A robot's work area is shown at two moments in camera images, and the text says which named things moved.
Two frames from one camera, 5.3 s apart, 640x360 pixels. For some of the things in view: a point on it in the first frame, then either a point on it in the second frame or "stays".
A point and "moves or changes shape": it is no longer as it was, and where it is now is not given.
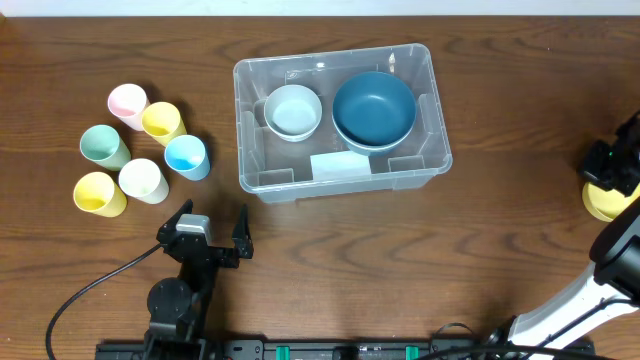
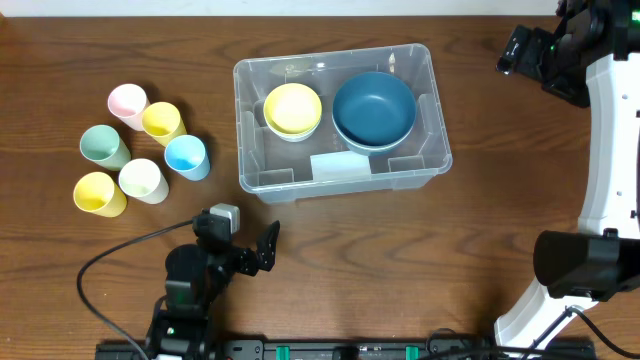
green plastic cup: x=102 y=145 stays
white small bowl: x=293 y=130 stays
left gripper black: x=201 y=248 to x=248 y=258
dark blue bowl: x=375 y=113 stays
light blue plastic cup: x=186 y=155 stays
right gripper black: x=601 y=170 to x=530 y=57
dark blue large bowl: x=373 y=141 stays
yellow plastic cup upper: x=161 y=121 stays
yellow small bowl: x=606 y=205 moves or changes shape
